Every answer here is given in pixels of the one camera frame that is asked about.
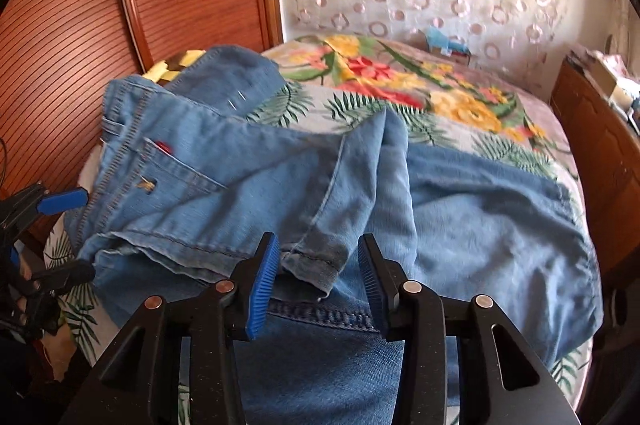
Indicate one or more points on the floral blanket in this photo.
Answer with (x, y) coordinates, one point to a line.
(450, 105)

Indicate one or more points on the yellow plush toy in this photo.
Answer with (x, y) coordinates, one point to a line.
(157, 72)

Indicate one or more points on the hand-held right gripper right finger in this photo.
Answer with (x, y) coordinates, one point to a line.
(372, 290)

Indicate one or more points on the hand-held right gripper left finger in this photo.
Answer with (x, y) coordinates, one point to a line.
(262, 290)

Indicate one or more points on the tan cardboard box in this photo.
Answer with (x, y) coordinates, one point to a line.
(607, 82)

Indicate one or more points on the blue cloth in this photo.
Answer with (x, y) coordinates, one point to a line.
(442, 39)

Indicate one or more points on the blue denim pants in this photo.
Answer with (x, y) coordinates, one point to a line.
(225, 165)

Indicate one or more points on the wooden sideboard cabinet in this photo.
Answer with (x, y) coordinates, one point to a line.
(595, 155)

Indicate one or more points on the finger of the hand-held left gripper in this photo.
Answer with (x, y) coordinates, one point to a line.
(65, 200)
(70, 274)

